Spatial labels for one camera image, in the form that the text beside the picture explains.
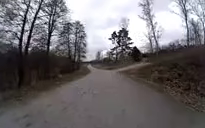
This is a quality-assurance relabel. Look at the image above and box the brown grass verge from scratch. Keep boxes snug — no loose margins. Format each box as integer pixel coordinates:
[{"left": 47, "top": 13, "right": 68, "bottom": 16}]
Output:
[{"left": 0, "top": 65, "right": 92, "bottom": 106}]

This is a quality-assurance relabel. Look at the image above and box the bare birch tree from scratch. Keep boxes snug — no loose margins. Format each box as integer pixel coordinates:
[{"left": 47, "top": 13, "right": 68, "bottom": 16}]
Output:
[{"left": 138, "top": 0, "right": 164, "bottom": 54}]

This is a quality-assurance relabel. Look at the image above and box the group of bare trees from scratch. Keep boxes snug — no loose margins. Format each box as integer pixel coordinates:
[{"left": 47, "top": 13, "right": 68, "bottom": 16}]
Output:
[{"left": 171, "top": 0, "right": 205, "bottom": 48}]

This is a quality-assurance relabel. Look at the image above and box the row of bare trees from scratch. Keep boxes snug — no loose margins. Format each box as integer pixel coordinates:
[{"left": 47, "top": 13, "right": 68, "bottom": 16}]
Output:
[{"left": 0, "top": 0, "right": 88, "bottom": 68}]

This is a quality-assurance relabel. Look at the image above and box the dark brown hedge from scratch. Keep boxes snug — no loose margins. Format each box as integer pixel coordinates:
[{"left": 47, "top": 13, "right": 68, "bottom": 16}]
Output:
[{"left": 0, "top": 49, "right": 82, "bottom": 95}]

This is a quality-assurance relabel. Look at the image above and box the dark evergreen bush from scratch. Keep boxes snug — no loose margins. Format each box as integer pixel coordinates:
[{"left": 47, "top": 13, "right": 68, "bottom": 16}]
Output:
[{"left": 129, "top": 46, "right": 143, "bottom": 63}]

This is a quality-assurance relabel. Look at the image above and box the dark pine tree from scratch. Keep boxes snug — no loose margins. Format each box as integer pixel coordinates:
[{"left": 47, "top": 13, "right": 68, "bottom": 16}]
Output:
[{"left": 108, "top": 27, "right": 134, "bottom": 63}]

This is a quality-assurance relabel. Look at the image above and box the grey asphalt road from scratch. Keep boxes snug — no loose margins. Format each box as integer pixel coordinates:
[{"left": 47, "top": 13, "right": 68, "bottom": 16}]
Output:
[{"left": 0, "top": 63, "right": 205, "bottom": 128}]

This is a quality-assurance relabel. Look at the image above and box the leaf-strewn earth bank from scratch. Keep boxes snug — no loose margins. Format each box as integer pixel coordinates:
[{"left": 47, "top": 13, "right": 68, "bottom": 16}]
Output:
[{"left": 119, "top": 46, "right": 205, "bottom": 114}]

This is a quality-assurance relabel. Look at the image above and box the pale side path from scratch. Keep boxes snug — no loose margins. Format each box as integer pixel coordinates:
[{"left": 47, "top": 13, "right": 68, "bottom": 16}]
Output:
[{"left": 115, "top": 62, "right": 152, "bottom": 73}]

